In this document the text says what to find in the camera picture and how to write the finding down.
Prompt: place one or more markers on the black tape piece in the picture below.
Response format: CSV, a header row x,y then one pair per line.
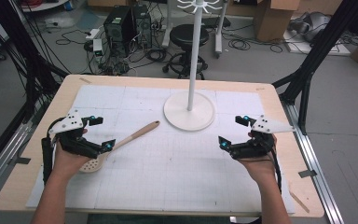
x,y
307,173
22,160

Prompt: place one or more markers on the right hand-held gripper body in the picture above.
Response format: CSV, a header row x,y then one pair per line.
x,y
268,126

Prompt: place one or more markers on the tall cardboard box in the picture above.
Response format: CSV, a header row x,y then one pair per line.
x,y
273,21

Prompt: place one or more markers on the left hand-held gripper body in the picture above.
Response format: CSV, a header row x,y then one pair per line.
x,y
70,123

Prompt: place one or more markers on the aluminium rail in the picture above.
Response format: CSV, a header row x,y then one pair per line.
x,y
317,168
3,161

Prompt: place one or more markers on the wooden slotted spoon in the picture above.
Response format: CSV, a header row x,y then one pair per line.
x,y
136,134

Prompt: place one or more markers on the black metal frame stand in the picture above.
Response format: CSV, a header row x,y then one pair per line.
x,y
317,53
31,62

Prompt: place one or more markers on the white grid mat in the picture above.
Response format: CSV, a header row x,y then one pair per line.
x,y
167,174

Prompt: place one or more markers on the white power strip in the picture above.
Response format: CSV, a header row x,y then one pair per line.
x,y
92,33

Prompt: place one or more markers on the white power adapter box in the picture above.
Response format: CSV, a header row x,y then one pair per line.
x,y
98,47

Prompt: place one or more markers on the person's dark clothing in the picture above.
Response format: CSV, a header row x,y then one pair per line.
x,y
155,219

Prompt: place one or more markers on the small black computer tower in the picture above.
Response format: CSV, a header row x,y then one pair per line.
x,y
143,26

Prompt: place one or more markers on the black round stool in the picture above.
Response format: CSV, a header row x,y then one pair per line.
x,y
189,35

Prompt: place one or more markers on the white metal stand post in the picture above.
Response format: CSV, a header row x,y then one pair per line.
x,y
167,23
219,31

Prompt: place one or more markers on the person's right hand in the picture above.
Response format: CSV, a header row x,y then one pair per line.
x,y
261,168

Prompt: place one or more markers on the grey plastic device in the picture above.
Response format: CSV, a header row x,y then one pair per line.
x,y
310,26

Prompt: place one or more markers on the large black computer tower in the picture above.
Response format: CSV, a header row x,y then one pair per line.
x,y
118,28

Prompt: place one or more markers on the white hook rack stand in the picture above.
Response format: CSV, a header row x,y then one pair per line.
x,y
189,118

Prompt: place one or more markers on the thin wooden stick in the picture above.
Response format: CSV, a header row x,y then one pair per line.
x,y
299,202

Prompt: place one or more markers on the white flat panel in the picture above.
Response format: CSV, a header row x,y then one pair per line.
x,y
338,49

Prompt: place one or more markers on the person's left hand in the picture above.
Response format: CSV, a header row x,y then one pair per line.
x,y
64,163

